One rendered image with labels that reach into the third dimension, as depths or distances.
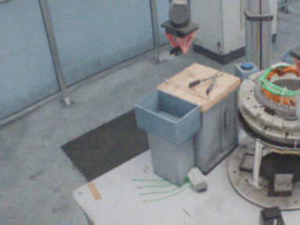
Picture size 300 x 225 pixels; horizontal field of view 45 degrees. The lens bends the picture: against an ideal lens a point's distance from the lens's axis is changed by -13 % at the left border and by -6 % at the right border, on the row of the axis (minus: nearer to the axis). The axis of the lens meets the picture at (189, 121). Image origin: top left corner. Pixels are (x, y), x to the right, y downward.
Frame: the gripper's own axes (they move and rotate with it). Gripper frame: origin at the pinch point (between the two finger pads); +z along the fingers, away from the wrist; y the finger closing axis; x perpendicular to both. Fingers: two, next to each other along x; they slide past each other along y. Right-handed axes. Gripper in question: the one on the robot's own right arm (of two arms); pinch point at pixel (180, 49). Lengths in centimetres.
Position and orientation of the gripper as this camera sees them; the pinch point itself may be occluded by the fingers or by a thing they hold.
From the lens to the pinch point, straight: 123.4
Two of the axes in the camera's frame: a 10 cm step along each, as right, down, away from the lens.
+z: 0.4, 7.5, 6.6
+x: 6.4, -5.3, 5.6
